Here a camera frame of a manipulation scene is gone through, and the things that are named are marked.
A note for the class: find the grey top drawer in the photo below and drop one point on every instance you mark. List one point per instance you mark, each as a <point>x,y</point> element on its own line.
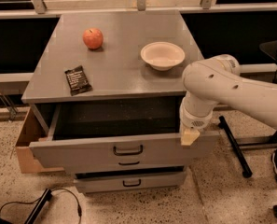
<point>118,131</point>

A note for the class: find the grey drawer cabinet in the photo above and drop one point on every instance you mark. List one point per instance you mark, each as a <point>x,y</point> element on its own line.
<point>115,71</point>

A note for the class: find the grey drawer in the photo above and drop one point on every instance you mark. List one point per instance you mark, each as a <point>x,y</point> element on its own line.
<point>118,131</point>
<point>120,166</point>
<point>126,182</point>

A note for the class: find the white bowl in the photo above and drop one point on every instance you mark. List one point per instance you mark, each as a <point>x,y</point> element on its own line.
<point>162,56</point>

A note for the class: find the metal window railing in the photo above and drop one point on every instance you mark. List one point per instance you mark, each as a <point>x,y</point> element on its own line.
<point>141,6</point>

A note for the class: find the cardboard box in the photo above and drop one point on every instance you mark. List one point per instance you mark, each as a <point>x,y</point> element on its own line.
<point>31,131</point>

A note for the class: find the black floor bar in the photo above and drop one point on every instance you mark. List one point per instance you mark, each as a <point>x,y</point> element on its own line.
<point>45,197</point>

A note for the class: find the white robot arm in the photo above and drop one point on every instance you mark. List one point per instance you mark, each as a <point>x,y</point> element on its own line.
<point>217,81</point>

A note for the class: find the black snack packet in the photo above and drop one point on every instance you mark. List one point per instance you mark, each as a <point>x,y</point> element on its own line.
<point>77,81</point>

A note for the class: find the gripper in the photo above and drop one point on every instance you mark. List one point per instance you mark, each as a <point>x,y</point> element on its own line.
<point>194,121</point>

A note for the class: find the grey middle drawer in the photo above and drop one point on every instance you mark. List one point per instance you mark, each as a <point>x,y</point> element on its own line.
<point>120,166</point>

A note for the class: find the grey bottom drawer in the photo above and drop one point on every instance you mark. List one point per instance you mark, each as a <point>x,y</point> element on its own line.
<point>126,182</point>

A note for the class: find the red apple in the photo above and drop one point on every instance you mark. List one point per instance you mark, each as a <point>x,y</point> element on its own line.
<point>93,38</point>

